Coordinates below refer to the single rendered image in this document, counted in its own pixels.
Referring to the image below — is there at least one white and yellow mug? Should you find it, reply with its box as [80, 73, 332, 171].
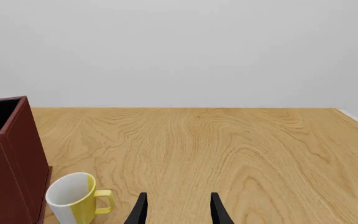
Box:
[45, 172, 115, 224]

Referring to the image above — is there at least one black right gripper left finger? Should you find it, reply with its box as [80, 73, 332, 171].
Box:
[123, 192, 148, 224]

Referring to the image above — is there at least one red-brown desk caddy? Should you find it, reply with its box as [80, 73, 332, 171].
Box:
[0, 95, 53, 224]

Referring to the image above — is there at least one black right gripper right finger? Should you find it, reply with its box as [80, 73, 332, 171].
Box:
[210, 192, 236, 224]

